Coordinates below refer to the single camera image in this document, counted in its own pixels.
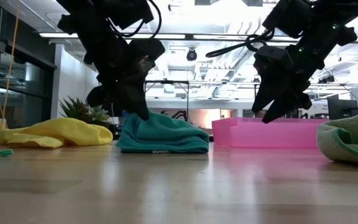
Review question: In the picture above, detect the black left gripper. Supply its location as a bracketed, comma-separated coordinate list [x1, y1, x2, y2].
[87, 40, 150, 121]

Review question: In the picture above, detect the black ceiling spotlight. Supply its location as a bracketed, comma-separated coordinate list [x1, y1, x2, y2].
[318, 75, 336, 84]

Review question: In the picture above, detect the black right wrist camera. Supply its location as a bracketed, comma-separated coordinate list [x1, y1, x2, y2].
[253, 45, 293, 74]

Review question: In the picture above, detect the black dome camera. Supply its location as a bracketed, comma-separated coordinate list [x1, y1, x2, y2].
[186, 48, 198, 62]

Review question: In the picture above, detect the yellow power cable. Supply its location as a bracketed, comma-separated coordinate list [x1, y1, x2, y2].
[0, 0, 21, 131]

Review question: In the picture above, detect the yellow microfiber towel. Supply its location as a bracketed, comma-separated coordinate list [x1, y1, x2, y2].
[0, 117, 114, 149]

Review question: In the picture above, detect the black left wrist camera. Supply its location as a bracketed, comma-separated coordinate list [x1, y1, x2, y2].
[129, 39, 167, 73]

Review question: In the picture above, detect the teal microfiber towel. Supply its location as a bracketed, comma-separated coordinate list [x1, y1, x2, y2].
[116, 110, 210, 154]

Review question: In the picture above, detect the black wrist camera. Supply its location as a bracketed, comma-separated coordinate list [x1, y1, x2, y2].
[129, 39, 167, 73]
[253, 45, 293, 74]

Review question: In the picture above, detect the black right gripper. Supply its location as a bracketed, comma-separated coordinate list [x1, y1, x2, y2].
[251, 67, 313, 124]

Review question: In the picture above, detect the black computer monitor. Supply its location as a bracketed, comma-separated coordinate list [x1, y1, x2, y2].
[327, 98, 358, 121]

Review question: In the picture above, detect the black metal workstation frame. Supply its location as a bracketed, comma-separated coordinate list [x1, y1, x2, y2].
[144, 80, 190, 122]

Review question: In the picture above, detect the pink plastic bin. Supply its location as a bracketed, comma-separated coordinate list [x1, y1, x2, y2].
[211, 117, 331, 149]

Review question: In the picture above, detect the potted succulent plant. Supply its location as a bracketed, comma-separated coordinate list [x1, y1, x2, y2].
[58, 95, 111, 128]

